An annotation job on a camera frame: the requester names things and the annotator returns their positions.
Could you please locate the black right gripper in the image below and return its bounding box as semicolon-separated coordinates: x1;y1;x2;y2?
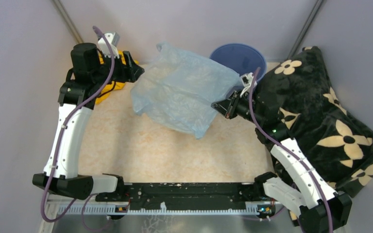
211;88;264;126

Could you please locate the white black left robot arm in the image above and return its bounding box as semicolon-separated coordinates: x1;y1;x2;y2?
32;43;144;201

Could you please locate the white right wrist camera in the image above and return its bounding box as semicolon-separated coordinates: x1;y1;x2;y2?
240;72;257;97

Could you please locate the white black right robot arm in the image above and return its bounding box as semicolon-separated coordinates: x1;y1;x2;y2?
211;91;352;233

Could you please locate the blue plastic trash bin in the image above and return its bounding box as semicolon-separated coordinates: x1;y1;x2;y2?
209;43;267;81

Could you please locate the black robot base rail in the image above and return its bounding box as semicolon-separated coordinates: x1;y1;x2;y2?
47;182;286;220

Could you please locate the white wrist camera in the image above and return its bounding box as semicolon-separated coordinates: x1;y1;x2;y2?
240;72;257;97
98;32;120;58

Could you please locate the yellow crumpled cloth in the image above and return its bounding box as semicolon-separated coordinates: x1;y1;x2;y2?
95;49;139;105

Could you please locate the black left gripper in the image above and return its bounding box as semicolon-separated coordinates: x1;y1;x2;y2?
92;49;144;87

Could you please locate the light blue trash bag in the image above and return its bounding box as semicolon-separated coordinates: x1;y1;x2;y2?
131;42;240;139

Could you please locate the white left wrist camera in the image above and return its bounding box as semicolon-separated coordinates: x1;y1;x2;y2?
98;32;120;58

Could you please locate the black floral blanket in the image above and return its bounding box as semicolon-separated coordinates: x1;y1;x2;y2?
253;46;373;198

